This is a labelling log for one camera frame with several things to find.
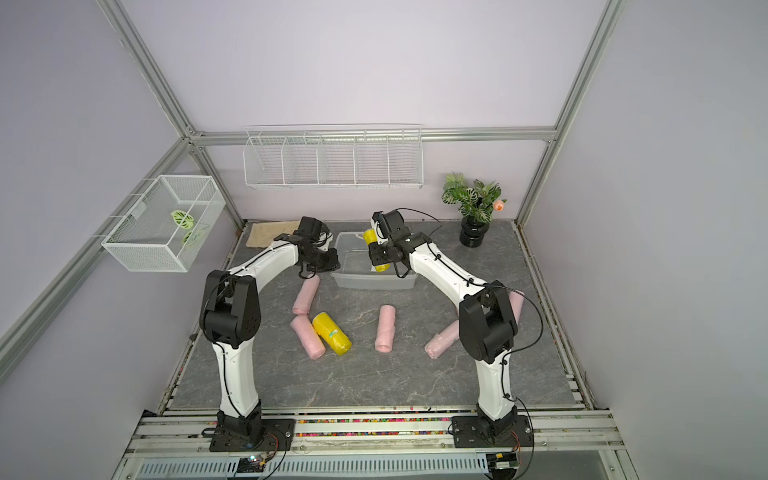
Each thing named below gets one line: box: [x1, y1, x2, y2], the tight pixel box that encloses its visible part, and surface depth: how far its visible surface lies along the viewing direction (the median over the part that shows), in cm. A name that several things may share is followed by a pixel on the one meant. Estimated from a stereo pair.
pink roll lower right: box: [424, 319, 460, 359], surface depth 88 cm
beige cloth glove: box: [246, 221, 300, 248], surface depth 122 cm
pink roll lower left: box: [290, 314, 326, 360], surface depth 89 cm
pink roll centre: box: [374, 304, 396, 353], surface depth 91 cm
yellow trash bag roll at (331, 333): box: [312, 312, 353, 356], surface depth 89 cm
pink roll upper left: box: [292, 275, 321, 315], surface depth 98 cm
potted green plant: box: [442, 172, 507, 248], surface depth 98 cm
